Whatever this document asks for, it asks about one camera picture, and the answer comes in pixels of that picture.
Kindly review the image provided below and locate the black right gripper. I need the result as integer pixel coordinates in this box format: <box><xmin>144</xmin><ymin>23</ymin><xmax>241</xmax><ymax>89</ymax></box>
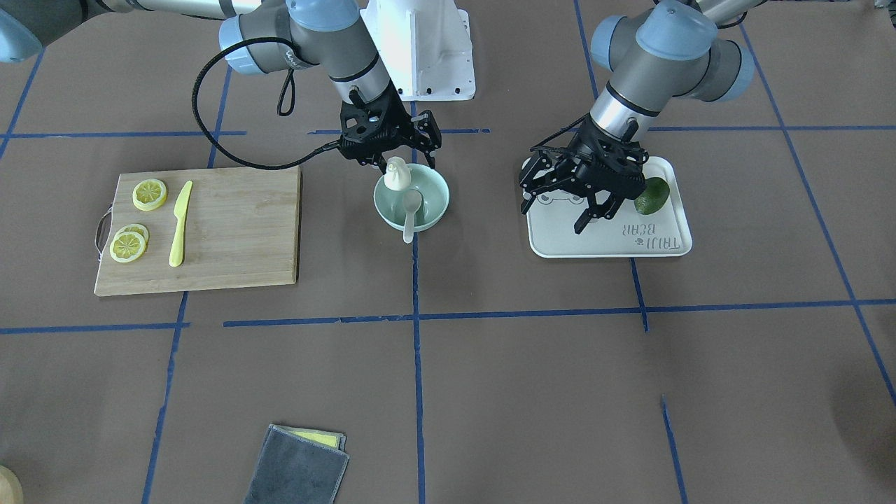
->
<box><xmin>339</xmin><ymin>90</ymin><xmax>442</xmax><ymax>173</ymax></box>

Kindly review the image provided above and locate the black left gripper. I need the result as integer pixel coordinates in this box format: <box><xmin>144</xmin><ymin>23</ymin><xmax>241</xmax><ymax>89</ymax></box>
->
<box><xmin>519</xmin><ymin>115</ymin><xmax>649</xmax><ymax>234</ymax></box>

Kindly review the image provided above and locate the white steamed bun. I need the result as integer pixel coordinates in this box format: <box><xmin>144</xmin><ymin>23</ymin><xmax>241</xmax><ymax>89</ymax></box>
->
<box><xmin>383</xmin><ymin>156</ymin><xmax>412</xmax><ymax>192</ymax></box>

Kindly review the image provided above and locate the white ceramic spoon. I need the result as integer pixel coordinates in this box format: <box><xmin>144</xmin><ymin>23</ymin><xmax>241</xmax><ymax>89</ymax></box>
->
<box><xmin>401</xmin><ymin>189</ymin><xmax>423</xmax><ymax>244</ymax></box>

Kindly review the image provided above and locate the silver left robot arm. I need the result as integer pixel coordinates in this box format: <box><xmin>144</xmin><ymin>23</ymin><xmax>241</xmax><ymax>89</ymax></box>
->
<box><xmin>519</xmin><ymin>1</ymin><xmax>758</xmax><ymax>234</ymax></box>

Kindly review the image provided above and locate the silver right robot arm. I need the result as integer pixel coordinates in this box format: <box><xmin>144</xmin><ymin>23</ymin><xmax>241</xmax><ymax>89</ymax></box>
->
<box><xmin>1</xmin><ymin>1</ymin><xmax>442</xmax><ymax>170</ymax></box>

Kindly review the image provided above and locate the light green ceramic bowl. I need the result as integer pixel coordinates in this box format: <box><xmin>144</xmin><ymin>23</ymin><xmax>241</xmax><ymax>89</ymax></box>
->
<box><xmin>373</xmin><ymin>164</ymin><xmax>450</xmax><ymax>231</ymax></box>

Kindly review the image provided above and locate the white rectangular tray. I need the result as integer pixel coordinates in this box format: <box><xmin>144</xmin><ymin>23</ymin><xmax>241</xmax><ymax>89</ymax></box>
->
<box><xmin>526</xmin><ymin>157</ymin><xmax>692</xmax><ymax>259</ymax></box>

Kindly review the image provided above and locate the green avocado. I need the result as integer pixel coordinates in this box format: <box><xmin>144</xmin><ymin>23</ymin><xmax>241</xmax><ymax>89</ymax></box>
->
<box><xmin>633</xmin><ymin>176</ymin><xmax>670</xmax><ymax>215</ymax></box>

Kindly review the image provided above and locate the bamboo cutting board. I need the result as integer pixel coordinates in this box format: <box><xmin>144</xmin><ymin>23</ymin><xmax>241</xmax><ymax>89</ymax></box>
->
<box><xmin>94</xmin><ymin>167</ymin><xmax>301</xmax><ymax>297</ymax></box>

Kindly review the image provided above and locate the yellow plastic knife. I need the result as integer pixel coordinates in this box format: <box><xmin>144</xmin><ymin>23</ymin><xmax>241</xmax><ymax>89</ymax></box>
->
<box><xmin>167</xmin><ymin>181</ymin><xmax>193</xmax><ymax>267</ymax></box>

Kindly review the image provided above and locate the lemon slice upper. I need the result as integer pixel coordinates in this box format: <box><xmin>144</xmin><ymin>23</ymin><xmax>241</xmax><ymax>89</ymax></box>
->
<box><xmin>132</xmin><ymin>178</ymin><xmax>169</xmax><ymax>211</ymax></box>

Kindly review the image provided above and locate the lemon slice under lower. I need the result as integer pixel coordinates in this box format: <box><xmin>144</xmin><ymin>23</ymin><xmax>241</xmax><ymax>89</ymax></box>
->
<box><xmin>114</xmin><ymin>223</ymin><xmax>150</xmax><ymax>242</ymax></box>

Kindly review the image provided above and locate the grey yellow sponge cloth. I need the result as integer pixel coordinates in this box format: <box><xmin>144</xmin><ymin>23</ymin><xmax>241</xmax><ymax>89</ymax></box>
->
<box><xmin>244</xmin><ymin>423</ymin><xmax>349</xmax><ymax>503</ymax></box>

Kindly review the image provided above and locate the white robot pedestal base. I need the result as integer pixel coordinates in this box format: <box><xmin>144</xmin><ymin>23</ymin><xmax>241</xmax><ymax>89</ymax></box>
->
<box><xmin>360</xmin><ymin>1</ymin><xmax>477</xmax><ymax>102</ymax></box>

